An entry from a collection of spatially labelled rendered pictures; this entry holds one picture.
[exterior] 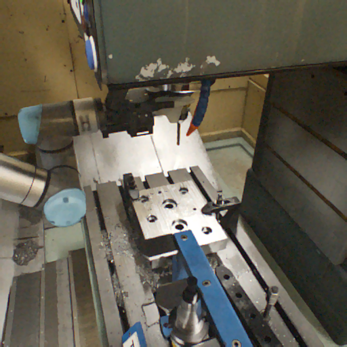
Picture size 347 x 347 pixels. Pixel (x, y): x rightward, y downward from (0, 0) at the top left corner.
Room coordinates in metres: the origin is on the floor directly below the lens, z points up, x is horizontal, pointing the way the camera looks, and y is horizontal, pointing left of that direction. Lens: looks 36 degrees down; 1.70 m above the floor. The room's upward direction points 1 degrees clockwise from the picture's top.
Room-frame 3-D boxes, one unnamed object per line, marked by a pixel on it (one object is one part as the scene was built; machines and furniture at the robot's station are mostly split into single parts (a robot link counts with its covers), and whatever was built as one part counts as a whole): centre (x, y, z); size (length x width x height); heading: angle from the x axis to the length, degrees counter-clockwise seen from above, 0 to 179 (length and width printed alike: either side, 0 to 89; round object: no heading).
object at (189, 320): (0.26, -0.03, 1.26); 0.04 x 0.04 x 0.07
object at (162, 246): (0.42, 0.03, 1.21); 0.07 x 0.05 x 0.01; 109
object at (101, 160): (1.31, 0.21, 0.75); 0.89 x 0.67 x 0.26; 109
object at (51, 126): (0.59, 0.26, 1.38); 0.11 x 0.08 x 0.09; 109
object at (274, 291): (0.45, -0.25, 0.96); 0.03 x 0.03 x 0.13
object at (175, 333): (0.26, -0.03, 1.21); 0.06 x 0.06 x 0.03
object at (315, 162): (0.84, -0.43, 1.16); 0.48 x 0.05 x 0.51; 19
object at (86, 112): (0.62, 0.18, 1.39); 0.08 x 0.05 x 0.08; 19
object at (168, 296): (0.31, -0.01, 1.21); 0.07 x 0.05 x 0.01; 109
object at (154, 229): (0.74, -0.01, 0.97); 0.29 x 0.23 x 0.05; 19
